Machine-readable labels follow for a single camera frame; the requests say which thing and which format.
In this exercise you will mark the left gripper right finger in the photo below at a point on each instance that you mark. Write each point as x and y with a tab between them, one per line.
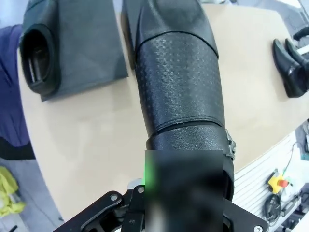
241	220

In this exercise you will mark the black shoe stand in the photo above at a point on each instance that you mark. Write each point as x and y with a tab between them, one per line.
91	48

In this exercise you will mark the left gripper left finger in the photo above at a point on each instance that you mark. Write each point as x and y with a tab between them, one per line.
116	212

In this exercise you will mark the aluminium slat panel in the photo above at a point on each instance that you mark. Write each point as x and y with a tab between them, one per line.
251	188

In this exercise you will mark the yellow emergency stop button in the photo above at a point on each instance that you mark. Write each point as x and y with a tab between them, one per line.
275	182

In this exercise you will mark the yellow cloth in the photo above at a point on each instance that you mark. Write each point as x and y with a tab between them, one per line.
9	193

